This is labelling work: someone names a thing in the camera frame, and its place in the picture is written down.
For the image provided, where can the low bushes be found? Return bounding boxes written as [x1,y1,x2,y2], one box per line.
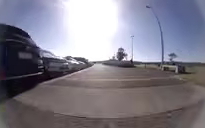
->
[102,59,137,69]

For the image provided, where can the dark tree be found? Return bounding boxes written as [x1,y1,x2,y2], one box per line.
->
[115,47,128,62]

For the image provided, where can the grey paved path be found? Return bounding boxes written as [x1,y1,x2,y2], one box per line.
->
[0,63,205,128]

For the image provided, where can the lamp pole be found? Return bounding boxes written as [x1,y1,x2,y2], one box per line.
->
[129,34,136,63]

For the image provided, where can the tall curved street lamp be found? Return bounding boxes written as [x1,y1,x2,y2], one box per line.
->
[145,4,165,68]

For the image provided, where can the small tree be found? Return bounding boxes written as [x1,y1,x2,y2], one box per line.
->
[167,52,178,63]

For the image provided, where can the row of parked cars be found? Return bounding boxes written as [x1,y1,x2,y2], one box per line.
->
[0,23,95,104]

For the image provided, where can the dry grass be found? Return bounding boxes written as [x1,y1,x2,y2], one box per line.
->
[135,62,205,90]

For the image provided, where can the low white wall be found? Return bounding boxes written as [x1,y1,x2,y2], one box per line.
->
[160,64,187,75]

